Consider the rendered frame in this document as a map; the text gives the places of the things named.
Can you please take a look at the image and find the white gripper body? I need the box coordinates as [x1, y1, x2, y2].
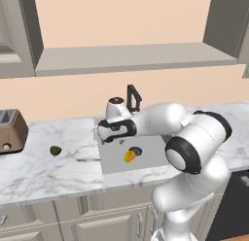
[96, 125, 136, 144]

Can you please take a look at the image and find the grey steel sink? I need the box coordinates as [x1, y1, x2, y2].
[93, 116, 173, 176]

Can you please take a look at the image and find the beige panel under sink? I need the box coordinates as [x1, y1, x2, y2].
[86, 185, 156, 214]

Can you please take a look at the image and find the orange round fruit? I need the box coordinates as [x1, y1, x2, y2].
[124, 149, 137, 164]

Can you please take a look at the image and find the black tap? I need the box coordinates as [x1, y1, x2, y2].
[125, 84, 143, 114]

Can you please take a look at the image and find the dark green round vegetable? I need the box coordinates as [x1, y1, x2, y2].
[49, 145, 63, 157]

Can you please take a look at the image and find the beige cupboard door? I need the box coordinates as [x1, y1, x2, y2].
[58, 204, 148, 241]
[145, 204, 167, 241]

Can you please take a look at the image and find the bronze toaster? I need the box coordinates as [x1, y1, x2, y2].
[0, 108, 30, 155]

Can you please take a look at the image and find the beige cupboard drawer front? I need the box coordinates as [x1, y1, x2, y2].
[0, 204, 45, 234]

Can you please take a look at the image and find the black dishwasher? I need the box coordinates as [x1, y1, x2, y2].
[205, 169, 249, 241]

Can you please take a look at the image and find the grey wall shelf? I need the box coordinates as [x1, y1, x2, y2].
[34, 42, 239, 78]

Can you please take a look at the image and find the silver cupboard door handle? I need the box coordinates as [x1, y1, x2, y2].
[150, 209, 159, 235]
[136, 212, 144, 238]

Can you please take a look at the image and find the silver dishwasher handle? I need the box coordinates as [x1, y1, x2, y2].
[239, 175, 249, 188]

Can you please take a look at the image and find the grey wall cupboard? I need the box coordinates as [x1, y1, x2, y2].
[202, 0, 249, 80]
[0, 0, 45, 80]

